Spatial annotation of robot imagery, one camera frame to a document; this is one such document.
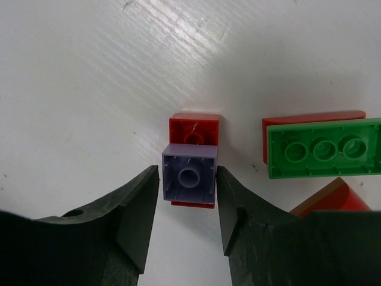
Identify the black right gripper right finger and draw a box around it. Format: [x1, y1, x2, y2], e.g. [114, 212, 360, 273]
[216, 166, 380, 285]

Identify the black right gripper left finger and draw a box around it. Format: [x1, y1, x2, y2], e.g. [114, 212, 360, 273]
[1, 165, 159, 285]

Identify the red curved lego brick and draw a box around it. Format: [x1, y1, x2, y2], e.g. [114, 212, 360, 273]
[289, 177, 371, 217]

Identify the purple square lego brick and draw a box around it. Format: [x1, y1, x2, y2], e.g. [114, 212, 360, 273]
[162, 144, 218, 205]

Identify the long red lego plate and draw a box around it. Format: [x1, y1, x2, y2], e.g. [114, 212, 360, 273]
[262, 110, 366, 164]

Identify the long green lego brick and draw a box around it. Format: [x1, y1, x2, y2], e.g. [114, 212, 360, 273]
[267, 118, 380, 179]

